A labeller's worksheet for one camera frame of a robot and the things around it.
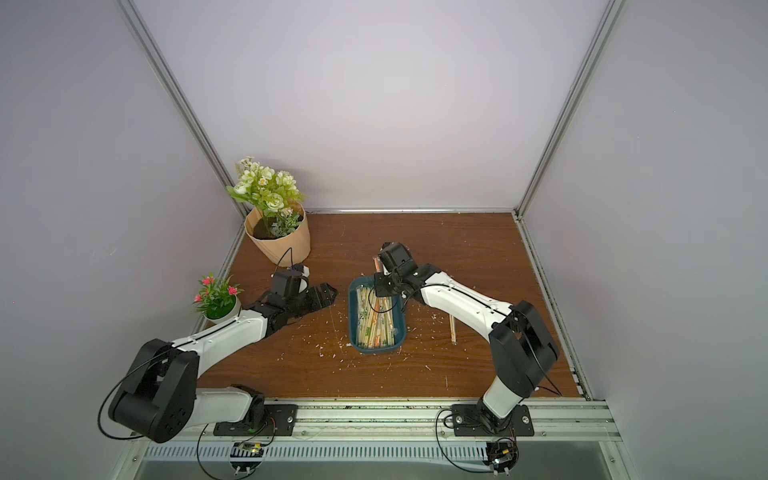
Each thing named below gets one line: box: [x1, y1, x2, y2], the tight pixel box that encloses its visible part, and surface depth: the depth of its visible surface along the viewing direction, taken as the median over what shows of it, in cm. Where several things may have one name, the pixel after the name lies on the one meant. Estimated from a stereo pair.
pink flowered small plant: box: [192, 272, 245, 320], surface depth 85 cm
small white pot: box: [203, 296, 241, 324], surface depth 87 cm
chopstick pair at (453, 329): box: [449, 313, 457, 346], surface depth 89 cm
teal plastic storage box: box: [348, 275, 407, 354], surface depth 89 cm
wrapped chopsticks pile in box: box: [356, 287, 395, 348], surface depth 89 cm
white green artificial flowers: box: [226, 156, 309, 238], surface depth 91 cm
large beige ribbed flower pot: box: [244, 201, 311, 267], surface depth 96 cm
